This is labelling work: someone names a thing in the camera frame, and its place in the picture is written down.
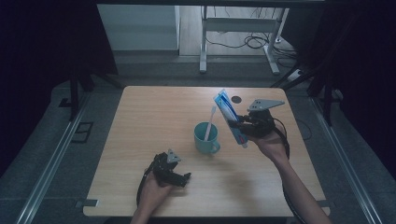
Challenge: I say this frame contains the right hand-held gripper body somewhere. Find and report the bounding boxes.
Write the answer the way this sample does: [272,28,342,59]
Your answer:
[242,98,286,139]

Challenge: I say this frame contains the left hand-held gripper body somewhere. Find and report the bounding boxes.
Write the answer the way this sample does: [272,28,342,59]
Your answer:
[151,148,187,188]

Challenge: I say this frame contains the blue white toothpaste tube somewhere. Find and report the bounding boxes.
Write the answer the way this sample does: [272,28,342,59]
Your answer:
[212,89,249,149]

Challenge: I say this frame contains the pink toothbrush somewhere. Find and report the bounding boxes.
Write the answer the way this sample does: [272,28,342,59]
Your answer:
[204,105,219,142]

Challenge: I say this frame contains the teal cup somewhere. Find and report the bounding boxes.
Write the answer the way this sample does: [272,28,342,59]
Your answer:
[193,121,221,155]

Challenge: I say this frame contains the person's left hand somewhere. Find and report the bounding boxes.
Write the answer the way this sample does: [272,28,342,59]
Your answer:
[137,170,176,214]

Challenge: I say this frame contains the person's right hand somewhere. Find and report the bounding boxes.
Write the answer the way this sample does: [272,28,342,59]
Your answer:
[247,125,291,165]

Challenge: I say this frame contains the white power strip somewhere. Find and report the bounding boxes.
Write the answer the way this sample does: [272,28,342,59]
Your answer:
[286,68,304,82]

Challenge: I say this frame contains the black metal stand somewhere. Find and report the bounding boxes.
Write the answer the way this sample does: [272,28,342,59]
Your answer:
[270,66,344,127]
[58,66,125,122]

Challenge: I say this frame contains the dark curtain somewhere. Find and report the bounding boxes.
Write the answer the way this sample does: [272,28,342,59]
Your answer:
[281,0,396,181]
[0,0,120,178]

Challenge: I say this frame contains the white cabinet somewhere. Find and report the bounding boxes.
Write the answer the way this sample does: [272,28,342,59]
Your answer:
[97,4,181,51]

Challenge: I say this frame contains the left hand-held gripper black cable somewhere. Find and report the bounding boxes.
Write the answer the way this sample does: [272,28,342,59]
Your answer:
[135,160,157,208]

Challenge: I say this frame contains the hand-held gripper black cable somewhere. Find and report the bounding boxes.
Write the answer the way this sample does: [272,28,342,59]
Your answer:
[135,160,157,208]
[271,117,309,224]

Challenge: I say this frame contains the right hand-held gripper black cable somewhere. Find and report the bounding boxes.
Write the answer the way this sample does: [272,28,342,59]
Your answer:
[271,117,309,224]

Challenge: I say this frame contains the black floor cables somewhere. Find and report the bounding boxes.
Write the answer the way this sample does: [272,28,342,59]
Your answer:
[205,7,300,68]

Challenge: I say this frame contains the aluminium floor rail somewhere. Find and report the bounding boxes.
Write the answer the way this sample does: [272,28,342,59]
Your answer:
[14,92,92,224]
[309,96,383,224]

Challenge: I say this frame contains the white metal desk frame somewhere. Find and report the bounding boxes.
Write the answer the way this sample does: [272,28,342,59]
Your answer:
[199,5,290,76]

